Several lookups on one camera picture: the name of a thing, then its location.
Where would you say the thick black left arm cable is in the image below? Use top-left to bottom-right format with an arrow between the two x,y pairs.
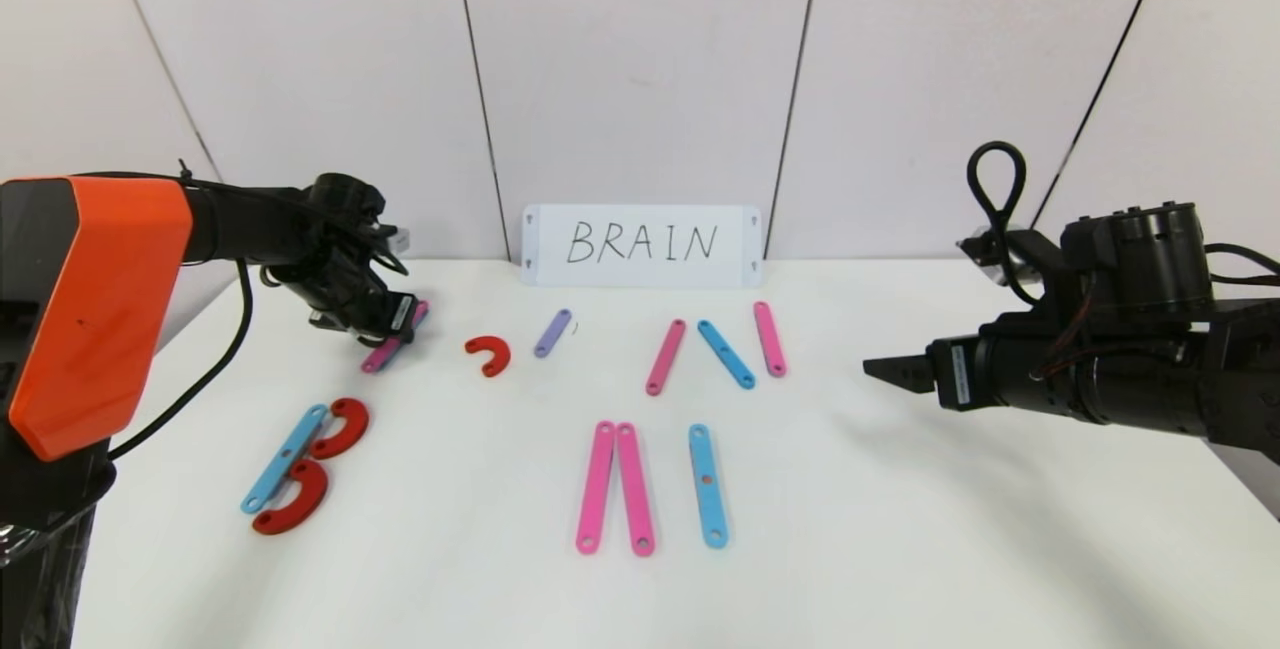
105,259 -> 253,460

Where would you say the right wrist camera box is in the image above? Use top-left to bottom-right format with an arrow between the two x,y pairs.
958,229 -> 1031,280

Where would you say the large red C-shaped piece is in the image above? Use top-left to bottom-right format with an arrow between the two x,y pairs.
252,459 -> 331,537

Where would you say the long pink bar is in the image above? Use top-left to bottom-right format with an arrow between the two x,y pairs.
360,301 -> 431,375
615,421 -> 657,557
575,420 -> 617,555

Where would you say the short pink bar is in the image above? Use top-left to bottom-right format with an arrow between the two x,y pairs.
646,319 -> 689,398
751,301 -> 788,378

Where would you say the blue bar with orange backing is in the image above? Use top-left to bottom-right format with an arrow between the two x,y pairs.
686,423 -> 729,549

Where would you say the long blue bar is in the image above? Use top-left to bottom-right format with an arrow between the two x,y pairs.
241,404 -> 331,515

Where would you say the black looped right arm cable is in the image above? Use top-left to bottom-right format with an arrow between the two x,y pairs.
966,141 -> 1029,305

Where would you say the purple short bar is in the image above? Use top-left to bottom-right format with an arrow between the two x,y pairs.
534,308 -> 575,360

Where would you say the white BRAIN sign card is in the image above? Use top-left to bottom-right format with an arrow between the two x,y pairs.
522,205 -> 763,290

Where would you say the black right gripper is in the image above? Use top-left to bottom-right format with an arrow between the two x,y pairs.
863,326 -> 1082,418

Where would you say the blue three-hole bar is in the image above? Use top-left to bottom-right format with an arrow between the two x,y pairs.
696,320 -> 756,391

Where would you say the black robot torso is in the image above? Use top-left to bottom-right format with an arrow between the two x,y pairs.
0,429 -> 116,649

